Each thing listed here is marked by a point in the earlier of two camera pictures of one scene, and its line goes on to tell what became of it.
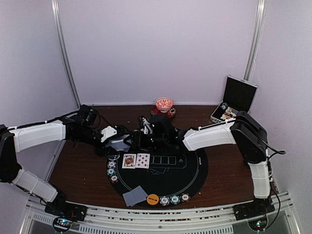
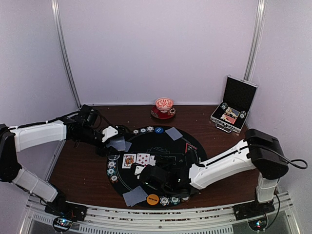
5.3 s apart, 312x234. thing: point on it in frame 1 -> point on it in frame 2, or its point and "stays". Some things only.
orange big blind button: x=152 y=199 stays
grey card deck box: x=118 y=144 stays
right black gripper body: x=149 y=144 -> x=165 y=163
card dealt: x=135 y=196 stays
